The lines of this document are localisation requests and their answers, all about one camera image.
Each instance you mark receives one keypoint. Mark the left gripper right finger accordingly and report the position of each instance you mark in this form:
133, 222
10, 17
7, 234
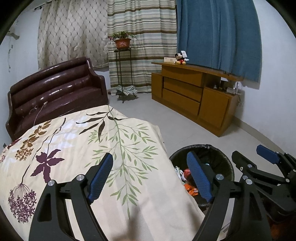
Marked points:
248, 220

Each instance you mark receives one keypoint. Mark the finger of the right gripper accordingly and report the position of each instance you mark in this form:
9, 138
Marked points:
277, 193
285, 162

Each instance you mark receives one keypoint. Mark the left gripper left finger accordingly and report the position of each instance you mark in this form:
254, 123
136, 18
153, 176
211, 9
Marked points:
63, 203

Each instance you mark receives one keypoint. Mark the orange plastic bag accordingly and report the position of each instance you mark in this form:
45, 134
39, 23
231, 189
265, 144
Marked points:
192, 190

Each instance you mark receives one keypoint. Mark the red plastic bag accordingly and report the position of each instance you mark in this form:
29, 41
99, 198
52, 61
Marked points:
187, 173

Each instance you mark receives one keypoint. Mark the green white wrapper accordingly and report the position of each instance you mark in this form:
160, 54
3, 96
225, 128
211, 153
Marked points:
180, 174

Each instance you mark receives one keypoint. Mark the black lined trash bin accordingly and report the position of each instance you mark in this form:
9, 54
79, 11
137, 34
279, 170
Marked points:
209, 155

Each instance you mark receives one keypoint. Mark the white router on cabinet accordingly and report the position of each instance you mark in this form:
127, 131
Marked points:
234, 89

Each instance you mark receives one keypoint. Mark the floral beige tablecloth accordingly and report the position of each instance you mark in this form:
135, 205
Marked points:
142, 199

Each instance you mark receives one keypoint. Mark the wooden TV cabinet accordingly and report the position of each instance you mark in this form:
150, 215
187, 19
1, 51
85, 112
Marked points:
195, 92

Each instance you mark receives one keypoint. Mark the dark red leather sofa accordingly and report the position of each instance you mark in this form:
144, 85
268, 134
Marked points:
55, 91

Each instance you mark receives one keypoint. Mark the blue curtain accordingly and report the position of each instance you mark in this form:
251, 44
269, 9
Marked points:
222, 35

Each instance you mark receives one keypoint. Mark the Mickey Mouse plush toy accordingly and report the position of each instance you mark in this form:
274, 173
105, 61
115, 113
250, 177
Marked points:
181, 58

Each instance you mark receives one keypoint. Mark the checkered cloth on stand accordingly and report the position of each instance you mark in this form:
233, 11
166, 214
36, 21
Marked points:
127, 90

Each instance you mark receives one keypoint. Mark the small white box on cabinet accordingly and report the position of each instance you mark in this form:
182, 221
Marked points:
169, 60

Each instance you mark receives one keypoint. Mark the beige patterned curtain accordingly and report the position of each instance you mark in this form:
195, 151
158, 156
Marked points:
73, 29

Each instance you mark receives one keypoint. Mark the striped curtain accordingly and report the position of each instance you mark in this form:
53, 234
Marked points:
155, 25

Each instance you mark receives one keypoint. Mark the potted plant orange pot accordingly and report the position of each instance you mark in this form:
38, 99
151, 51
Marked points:
122, 39

